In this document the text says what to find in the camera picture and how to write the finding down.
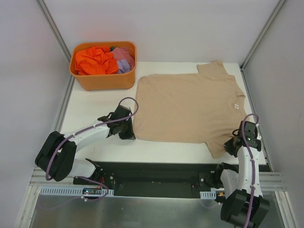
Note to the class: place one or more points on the left aluminium corner post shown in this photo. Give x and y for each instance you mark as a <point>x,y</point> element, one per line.
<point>54,29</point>

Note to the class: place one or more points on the orange plastic laundry basket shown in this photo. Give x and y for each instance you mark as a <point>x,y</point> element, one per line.
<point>105,82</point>

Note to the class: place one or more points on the pink t shirt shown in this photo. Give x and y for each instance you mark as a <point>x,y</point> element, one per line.
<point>120,53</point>

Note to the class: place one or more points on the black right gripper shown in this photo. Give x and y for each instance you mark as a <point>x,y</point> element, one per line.
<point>231,146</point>

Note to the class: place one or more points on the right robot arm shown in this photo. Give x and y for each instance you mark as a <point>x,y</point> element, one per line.
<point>244,205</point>

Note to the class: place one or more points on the aluminium front frame rail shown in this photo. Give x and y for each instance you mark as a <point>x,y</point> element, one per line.
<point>269,181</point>

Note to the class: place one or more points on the right aluminium corner post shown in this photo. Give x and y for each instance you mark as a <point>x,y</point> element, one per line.
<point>269,22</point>

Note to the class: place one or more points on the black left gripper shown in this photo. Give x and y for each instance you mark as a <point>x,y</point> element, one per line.
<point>128,133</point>

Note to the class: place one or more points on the right grey cable duct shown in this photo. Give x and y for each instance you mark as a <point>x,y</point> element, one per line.
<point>208,195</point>

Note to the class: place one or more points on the orange t shirt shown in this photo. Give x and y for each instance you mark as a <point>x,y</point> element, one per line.
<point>96,61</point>

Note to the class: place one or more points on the left grey cable duct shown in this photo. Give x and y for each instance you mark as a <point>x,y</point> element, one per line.
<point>75,191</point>

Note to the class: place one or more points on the grey cable duct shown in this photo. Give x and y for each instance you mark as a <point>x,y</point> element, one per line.
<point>208,195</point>
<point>75,191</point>

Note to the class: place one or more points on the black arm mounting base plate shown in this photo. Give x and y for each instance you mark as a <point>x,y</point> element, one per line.
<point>161,180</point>

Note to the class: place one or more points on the beige t shirt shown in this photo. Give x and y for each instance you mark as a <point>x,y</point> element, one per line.
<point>203,107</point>

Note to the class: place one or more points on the aluminium corner post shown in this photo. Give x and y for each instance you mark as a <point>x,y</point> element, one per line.
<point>54,29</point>
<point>269,22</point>

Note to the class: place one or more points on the lavender t shirt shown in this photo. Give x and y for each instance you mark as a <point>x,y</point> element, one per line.
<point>123,66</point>

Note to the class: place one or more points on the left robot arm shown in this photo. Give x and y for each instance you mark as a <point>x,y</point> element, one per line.
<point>57,155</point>

